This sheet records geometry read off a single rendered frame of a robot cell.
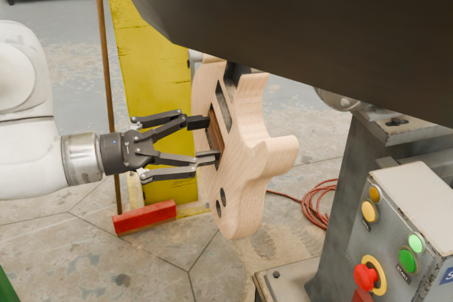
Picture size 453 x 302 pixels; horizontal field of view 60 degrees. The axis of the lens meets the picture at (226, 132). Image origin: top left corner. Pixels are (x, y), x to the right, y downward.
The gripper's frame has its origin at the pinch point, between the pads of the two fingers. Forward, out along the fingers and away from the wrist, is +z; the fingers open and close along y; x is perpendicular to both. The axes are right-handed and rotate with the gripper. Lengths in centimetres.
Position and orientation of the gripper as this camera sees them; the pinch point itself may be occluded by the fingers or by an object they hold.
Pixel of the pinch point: (212, 137)
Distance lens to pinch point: 74.8
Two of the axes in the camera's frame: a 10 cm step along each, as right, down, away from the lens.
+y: 2.6, 8.2, -5.2
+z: 9.6, -1.5, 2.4
